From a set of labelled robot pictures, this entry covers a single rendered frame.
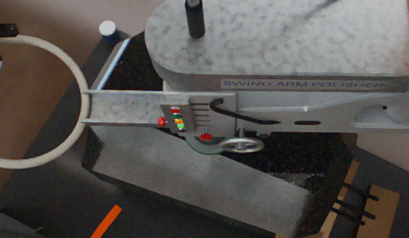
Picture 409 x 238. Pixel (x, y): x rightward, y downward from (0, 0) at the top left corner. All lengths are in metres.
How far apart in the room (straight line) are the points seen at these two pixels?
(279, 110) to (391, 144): 1.63
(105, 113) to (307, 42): 0.89
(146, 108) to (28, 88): 1.53
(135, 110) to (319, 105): 0.70
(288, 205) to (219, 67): 1.00
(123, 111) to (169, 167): 0.41
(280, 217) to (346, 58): 1.03
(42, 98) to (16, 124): 0.22
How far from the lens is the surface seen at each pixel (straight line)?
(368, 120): 1.66
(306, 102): 1.46
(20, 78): 3.29
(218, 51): 1.19
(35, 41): 1.91
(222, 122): 1.53
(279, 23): 1.23
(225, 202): 2.12
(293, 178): 1.99
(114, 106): 1.83
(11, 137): 3.17
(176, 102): 1.34
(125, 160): 2.19
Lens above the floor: 2.79
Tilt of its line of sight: 72 degrees down
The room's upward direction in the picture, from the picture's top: 6 degrees counter-clockwise
